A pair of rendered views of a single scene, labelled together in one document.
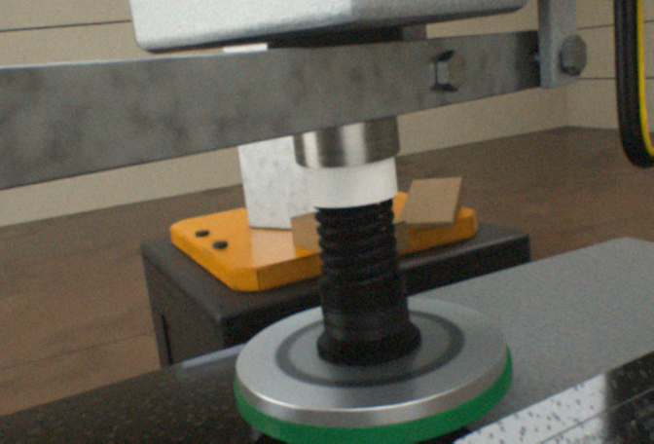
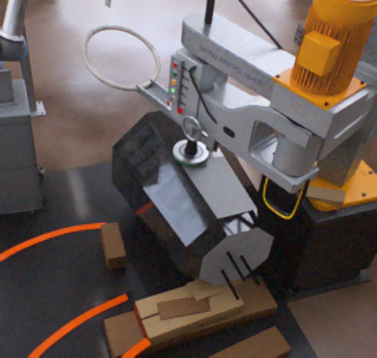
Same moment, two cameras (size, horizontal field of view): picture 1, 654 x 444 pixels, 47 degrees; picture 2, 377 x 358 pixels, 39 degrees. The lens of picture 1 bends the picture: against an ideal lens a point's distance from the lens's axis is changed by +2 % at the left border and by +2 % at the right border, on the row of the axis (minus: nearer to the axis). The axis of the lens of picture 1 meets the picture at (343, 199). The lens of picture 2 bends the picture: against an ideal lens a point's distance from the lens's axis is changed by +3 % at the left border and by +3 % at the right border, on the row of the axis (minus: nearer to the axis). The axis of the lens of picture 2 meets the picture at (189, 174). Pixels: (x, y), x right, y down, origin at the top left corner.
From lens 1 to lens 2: 3.02 m
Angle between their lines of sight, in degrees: 81
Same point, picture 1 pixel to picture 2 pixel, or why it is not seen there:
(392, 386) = (177, 150)
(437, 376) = (178, 154)
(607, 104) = not seen: outside the picture
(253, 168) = not seen: hidden behind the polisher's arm
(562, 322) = (210, 182)
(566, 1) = (210, 141)
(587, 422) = (185, 178)
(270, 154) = not seen: hidden behind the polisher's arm
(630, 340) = (200, 186)
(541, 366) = (195, 175)
